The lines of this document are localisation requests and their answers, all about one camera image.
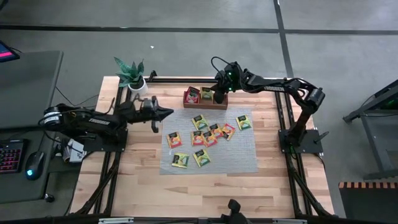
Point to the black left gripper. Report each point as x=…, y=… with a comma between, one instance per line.
x=148, y=110

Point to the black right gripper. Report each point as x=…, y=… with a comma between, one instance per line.
x=231, y=77

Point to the red tea bag packet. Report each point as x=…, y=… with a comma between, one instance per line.
x=191, y=96

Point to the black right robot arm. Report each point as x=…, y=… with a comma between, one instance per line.
x=280, y=88

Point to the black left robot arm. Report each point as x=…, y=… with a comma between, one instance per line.
x=93, y=121

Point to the wooden three-compartment box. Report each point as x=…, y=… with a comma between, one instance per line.
x=202, y=106

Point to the snake plant in white pot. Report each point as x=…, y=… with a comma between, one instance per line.
x=139, y=88

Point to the grey woven placemat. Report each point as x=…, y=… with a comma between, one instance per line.
x=242, y=155

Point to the white box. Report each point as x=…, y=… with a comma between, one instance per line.
x=77, y=154

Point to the black base lever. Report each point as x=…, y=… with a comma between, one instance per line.
x=321, y=137

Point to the black clamp-shaped object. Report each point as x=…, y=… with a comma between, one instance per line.
x=234, y=208

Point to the dark grey desk top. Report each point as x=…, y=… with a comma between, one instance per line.
x=28, y=87

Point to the black computer mouse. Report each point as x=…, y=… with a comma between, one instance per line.
x=34, y=163

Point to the black desk caster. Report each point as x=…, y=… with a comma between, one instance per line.
x=49, y=198

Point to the backlit computer keyboard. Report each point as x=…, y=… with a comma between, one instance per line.
x=11, y=155

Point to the dark desk with keyboard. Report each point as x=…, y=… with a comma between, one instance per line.
x=18, y=189

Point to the screen with pink stripe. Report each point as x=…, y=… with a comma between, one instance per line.
x=6, y=54

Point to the black metal stand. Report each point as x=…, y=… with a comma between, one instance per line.
x=376, y=149

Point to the orange black striped box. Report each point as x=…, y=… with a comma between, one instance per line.
x=370, y=205

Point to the black frame clamp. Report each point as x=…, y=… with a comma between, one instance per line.
x=152, y=75

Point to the silver metal bracket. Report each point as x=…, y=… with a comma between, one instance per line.
x=115, y=220
x=289, y=221

